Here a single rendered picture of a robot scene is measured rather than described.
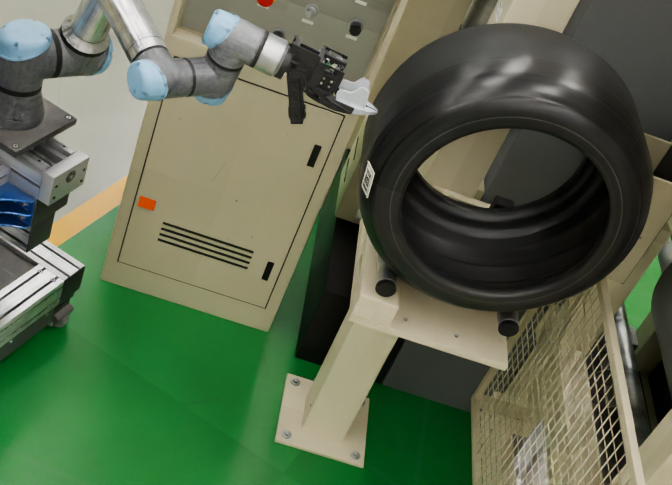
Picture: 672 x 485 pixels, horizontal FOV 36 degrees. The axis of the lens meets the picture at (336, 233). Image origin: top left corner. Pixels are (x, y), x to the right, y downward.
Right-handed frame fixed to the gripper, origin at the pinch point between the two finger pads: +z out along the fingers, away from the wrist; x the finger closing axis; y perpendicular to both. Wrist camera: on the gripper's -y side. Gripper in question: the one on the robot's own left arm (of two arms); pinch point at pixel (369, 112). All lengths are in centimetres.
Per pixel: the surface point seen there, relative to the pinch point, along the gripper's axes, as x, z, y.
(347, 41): 66, -1, -20
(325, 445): 23, 44, -117
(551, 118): -12.2, 26.7, 21.6
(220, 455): 9, 16, -122
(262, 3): 62, -25, -19
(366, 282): -6.0, 17.4, -34.3
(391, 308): -10.7, 23.8, -34.3
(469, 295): -12.5, 35.3, -21.6
